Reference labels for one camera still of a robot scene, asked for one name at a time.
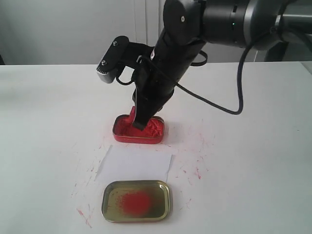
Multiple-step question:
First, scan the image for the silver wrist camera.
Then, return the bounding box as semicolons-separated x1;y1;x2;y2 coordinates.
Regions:
96;36;129;84

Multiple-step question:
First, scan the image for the red stamp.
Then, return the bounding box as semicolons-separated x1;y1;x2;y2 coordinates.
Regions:
129;106;136;122

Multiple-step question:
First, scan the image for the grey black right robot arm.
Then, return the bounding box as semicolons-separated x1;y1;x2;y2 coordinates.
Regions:
133;0;312;130

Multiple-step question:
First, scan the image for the gold tin lid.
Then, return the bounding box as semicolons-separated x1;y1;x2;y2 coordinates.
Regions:
101;180;171;223

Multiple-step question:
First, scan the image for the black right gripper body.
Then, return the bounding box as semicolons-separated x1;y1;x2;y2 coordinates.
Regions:
135;30;205;99

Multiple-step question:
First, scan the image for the black camera cable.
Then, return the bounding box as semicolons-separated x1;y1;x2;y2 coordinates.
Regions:
114;14;312;116

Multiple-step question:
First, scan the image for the white cabinet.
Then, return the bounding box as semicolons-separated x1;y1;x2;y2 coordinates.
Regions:
0;0;286;65

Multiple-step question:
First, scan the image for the red ink paste tin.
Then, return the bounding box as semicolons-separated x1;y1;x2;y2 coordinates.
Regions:
113;115;165;144

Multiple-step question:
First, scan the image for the white paper sheet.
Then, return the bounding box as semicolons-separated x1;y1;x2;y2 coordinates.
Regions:
95;145;172;184

